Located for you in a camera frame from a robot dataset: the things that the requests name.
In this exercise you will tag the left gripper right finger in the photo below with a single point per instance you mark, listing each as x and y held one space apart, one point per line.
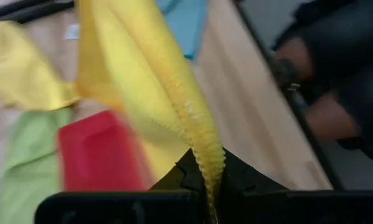
245 180

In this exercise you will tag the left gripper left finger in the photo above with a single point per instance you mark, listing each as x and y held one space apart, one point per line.
186 180

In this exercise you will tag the yellow microfiber towel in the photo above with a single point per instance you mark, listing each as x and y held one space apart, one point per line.
136 77
24 71

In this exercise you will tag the teal blue microfiber towel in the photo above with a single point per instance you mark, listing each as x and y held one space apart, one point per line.
183 25

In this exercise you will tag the green microfiber towel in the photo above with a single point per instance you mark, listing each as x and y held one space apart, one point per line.
30 161

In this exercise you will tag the pink plastic bin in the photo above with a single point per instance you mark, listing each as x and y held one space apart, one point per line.
102 152

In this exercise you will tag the person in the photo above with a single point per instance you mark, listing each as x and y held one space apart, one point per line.
345 31

